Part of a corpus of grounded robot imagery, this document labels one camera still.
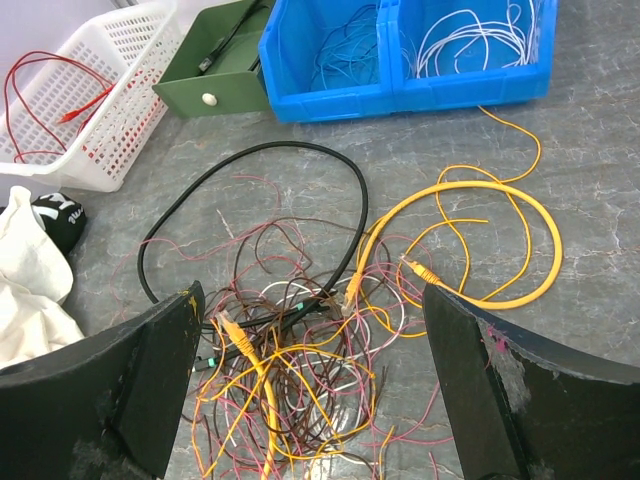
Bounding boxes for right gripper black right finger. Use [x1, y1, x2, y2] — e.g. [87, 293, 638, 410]
[422, 285, 639, 479]

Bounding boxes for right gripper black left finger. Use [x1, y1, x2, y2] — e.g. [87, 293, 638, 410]
[1, 282, 205, 479]

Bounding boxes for black cable with teal connectors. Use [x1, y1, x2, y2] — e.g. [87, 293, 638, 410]
[137, 140, 370, 374]

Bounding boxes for dark blue thin wire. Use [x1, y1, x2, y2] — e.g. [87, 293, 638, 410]
[309, 2, 381, 91]

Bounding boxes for black cloth with white print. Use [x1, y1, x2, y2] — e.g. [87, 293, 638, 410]
[31, 192, 87, 257]

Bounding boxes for white left perforated basket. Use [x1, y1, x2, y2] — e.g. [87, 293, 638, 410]
[1, 1, 181, 192]

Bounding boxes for green plastic box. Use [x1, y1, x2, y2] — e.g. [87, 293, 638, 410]
[153, 1, 274, 118]

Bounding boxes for blue plastic divided bin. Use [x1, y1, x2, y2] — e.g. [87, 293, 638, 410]
[259, 1, 558, 123]

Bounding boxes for thin yellow wire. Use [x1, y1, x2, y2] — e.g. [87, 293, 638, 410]
[192, 104, 544, 479]

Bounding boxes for thin brown wire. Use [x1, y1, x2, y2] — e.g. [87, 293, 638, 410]
[189, 217, 389, 480]

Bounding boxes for red cables in basket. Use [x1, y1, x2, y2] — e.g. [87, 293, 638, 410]
[3, 51, 117, 165]

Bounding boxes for white wires in blue bin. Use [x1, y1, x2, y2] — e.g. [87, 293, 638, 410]
[399, 0, 544, 80]

